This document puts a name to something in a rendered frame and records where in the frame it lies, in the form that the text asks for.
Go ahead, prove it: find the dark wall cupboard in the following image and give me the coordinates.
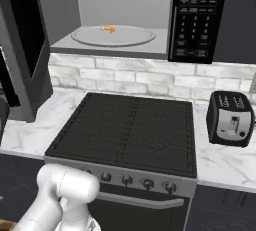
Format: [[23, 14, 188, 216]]
[[212, 0, 256, 65]]

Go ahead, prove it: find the black gas hob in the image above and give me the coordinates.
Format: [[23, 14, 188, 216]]
[[44, 92, 198, 179]]

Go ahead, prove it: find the black and silver toaster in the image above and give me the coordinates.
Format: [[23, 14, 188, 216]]
[[205, 90, 256, 148]]

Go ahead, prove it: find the grey microwave turntable plate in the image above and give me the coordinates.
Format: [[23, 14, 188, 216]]
[[70, 25, 157, 48]]

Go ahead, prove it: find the dark round hob knob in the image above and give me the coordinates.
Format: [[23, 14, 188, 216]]
[[164, 181, 178, 195], [121, 174, 134, 187], [100, 171, 113, 183], [142, 178, 155, 191]]

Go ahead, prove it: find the orange shrimp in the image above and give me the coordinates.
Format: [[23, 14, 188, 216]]
[[100, 24, 117, 35]]

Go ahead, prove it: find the dark base cupboard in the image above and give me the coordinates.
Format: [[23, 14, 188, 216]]
[[185, 184, 256, 231], [0, 152, 46, 223]]

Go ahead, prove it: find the silver oven door handle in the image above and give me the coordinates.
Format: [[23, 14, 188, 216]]
[[96, 191, 185, 210]]

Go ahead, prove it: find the black microwave oven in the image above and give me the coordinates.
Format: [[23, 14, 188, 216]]
[[34, 0, 231, 65]]

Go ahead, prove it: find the open black microwave door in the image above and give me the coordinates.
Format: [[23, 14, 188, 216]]
[[0, 0, 54, 124]]

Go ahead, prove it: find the oven door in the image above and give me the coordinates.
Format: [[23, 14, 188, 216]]
[[87, 182, 192, 231]]

